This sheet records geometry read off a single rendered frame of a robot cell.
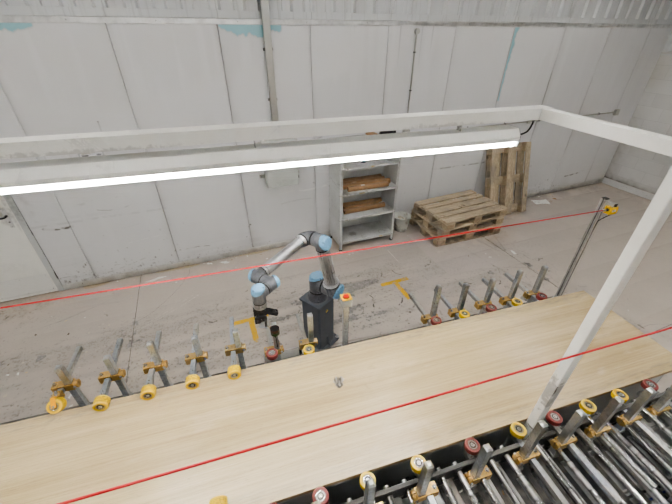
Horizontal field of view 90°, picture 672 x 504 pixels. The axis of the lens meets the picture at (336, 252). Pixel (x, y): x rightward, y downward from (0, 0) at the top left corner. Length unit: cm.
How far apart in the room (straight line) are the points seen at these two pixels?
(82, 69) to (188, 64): 96
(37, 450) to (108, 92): 320
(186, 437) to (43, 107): 347
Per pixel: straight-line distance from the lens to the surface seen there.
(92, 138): 141
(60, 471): 244
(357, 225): 542
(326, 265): 276
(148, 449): 229
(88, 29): 437
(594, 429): 262
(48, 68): 448
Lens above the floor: 276
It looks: 33 degrees down
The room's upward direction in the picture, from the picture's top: straight up
